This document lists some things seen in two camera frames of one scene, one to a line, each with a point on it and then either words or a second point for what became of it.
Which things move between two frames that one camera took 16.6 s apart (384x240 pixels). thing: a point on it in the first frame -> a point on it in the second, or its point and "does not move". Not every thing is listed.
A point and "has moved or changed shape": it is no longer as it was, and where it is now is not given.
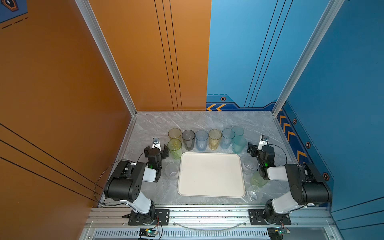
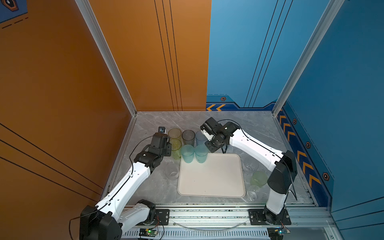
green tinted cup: x=174 y=147 does not move
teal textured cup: x=239 y=131 has moved or changed shape
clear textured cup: x=172 y=171 does not move
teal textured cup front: x=239 y=144 has moved or changed shape
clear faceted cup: x=249 y=166 does not move
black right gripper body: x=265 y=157 -> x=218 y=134
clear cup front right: x=254 y=193 does not move
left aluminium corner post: x=85 y=7 does not move
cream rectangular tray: x=219 y=174 does not move
